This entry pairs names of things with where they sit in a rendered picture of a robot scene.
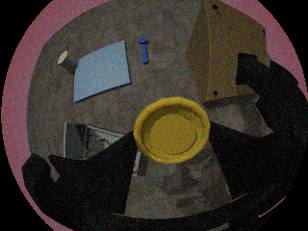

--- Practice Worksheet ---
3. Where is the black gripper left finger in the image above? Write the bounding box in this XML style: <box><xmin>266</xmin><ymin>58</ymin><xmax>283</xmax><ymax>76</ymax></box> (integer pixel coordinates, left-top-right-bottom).
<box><xmin>49</xmin><ymin>131</ymin><xmax>138</xmax><ymax>215</ymax></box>

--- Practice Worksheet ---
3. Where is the cream cylinder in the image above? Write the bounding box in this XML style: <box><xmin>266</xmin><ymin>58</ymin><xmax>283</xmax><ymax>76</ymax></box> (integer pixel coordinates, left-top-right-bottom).
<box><xmin>58</xmin><ymin>51</ymin><xmax>77</xmax><ymax>70</ymax></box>

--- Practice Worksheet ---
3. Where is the light blue flat mat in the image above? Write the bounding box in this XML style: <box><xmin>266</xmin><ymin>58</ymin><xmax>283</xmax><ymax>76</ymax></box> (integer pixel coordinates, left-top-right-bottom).
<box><xmin>73</xmin><ymin>40</ymin><xmax>131</xmax><ymax>103</ymax></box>

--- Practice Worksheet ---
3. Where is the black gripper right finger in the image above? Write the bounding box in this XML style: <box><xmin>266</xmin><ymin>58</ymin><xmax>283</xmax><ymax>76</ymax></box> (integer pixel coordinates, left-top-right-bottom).
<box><xmin>208</xmin><ymin>122</ymin><xmax>289</xmax><ymax>200</ymax></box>

